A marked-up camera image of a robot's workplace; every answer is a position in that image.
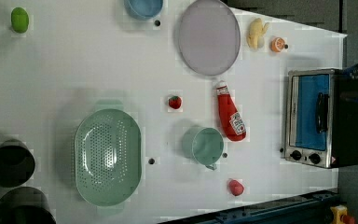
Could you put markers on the blue bowl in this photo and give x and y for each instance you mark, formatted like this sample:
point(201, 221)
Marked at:
point(143, 9)

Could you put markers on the pink plush fruit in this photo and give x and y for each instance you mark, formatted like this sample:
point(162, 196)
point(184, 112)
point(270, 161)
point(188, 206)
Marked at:
point(236, 188)

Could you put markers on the small red plush strawberry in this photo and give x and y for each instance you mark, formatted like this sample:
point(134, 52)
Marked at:
point(175, 102)

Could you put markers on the red plush ketchup bottle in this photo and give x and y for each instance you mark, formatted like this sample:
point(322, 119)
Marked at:
point(232, 124)

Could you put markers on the plush orange half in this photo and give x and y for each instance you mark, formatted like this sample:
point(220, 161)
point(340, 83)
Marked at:
point(278, 44)

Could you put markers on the green mug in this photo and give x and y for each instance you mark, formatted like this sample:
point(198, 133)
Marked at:
point(203, 145)

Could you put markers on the lilac round plate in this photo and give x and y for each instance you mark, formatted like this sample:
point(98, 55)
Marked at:
point(209, 37)

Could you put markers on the black cylinder lower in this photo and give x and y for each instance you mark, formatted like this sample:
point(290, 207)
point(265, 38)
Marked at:
point(25, 205)

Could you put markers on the black cylinder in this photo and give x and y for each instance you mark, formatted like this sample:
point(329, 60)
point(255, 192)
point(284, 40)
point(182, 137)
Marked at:
point(17, 163)
point(25, 205)

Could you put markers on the black cylinder upper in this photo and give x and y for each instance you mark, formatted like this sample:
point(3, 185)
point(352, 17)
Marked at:
point(17, 163)

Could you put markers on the silver toaster oven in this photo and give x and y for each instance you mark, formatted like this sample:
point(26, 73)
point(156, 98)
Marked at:
point(321, 119)

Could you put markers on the yellow red toy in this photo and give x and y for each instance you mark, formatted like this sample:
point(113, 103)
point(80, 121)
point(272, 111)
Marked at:
point(341, 216)

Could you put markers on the yellow plush banana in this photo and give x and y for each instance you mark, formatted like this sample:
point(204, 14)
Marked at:
point(257, 29)

